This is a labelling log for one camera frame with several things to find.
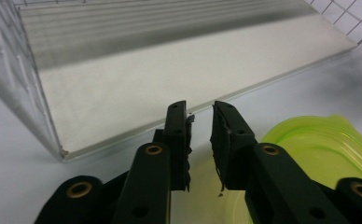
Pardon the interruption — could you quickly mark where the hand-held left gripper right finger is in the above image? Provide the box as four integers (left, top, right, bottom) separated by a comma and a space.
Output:
209, 99, 259, 192

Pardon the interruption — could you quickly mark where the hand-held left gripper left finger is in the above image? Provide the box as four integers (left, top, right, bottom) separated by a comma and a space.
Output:
152, 99, 196, 192

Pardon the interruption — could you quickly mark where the white wire rack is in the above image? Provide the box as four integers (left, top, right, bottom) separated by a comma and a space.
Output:
0, 0, 362, 163

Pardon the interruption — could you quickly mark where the yellow-green plastic bowl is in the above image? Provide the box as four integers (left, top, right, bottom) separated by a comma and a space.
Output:
169, 113, 362, 224

